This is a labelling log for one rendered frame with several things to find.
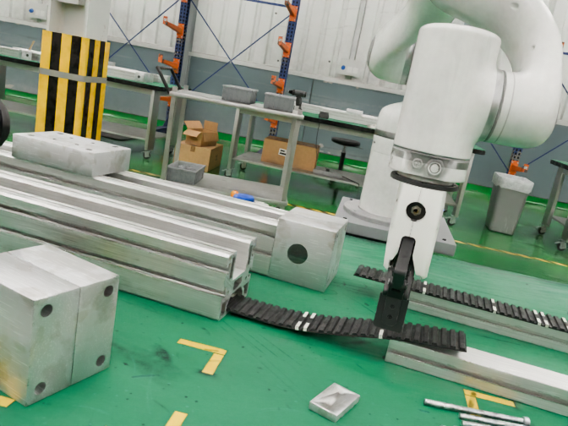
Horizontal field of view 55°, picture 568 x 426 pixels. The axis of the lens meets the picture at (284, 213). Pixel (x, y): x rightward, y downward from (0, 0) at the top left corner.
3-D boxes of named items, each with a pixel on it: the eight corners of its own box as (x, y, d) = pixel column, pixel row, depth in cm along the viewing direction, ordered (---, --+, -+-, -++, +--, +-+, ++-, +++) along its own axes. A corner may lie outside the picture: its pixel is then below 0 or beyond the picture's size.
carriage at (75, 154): (127, 184, 100) (131, 148, 99) (90, 193, 90) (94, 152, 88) (53, 166, 104) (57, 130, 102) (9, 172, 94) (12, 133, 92)
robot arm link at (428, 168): (471, 164, 55) (463, 193, 56) (468, 157, 63) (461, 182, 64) (389, 146, 57) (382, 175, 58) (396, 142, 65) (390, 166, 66)
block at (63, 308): (128, 358, 55) (139, 270, 52) (25, 407, 45) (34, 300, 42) (60, 322, 59) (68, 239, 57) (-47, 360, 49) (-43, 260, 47)
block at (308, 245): (339, 270, 93) (351, 216, 91) (324, 292, 82) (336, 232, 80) (289, 256, 96) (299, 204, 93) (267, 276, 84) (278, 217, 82)
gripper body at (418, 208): (461, 183, 55) (434, 286, 58) (460, 173, 65) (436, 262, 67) (388, 167, 57) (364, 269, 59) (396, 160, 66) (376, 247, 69)
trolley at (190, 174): (281, 219, 439) (305, 92, 415) (283, 238, 385) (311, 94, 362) (153, 197, 432) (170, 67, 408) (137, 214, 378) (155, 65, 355)
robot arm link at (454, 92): (471, 156, 64) (391, 141, 65) (501, 40, 61) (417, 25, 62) (485, 165, 56) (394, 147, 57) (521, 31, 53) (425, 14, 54)
